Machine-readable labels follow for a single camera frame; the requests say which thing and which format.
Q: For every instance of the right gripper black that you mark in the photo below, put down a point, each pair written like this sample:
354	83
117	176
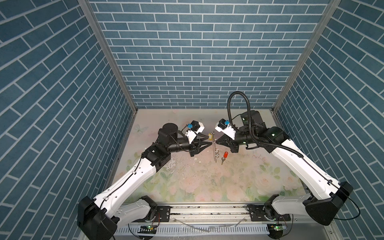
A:
229	142

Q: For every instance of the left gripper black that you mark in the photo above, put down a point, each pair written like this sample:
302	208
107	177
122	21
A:
195	145

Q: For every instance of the green circuit board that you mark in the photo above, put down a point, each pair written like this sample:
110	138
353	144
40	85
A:
152	230
275	228

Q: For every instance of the right green circuit board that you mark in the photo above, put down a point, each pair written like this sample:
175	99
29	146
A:
275	228

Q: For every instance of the white slotted cable duct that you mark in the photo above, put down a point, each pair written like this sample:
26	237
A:
197	230

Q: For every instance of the key with red tag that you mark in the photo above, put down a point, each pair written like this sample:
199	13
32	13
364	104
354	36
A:
224	157

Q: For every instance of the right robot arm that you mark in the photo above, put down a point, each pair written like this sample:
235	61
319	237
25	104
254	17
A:
326	194

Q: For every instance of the right corner aluminium post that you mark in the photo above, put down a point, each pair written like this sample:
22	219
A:
318	30

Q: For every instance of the corner aluminium post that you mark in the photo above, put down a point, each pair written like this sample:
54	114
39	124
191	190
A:
318	30
95	26

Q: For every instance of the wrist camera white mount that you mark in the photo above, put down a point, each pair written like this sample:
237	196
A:
225	127
193	129

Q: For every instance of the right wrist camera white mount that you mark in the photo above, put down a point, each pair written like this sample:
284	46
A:
225	127

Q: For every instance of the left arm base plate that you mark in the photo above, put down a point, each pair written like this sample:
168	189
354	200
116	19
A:
161	214

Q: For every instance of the aluminium front rail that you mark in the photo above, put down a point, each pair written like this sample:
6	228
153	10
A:
298	228

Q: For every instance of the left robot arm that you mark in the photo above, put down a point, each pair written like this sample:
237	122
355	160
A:
99	217

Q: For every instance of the left green circuit board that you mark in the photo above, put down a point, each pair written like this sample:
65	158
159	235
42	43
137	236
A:
152	230

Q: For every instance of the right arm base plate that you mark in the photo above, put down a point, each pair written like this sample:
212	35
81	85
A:
260	213

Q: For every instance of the left corner aluminium post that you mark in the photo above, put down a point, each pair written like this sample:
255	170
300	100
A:
95	26

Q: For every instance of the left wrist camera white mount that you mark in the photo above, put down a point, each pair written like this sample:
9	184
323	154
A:
193	129

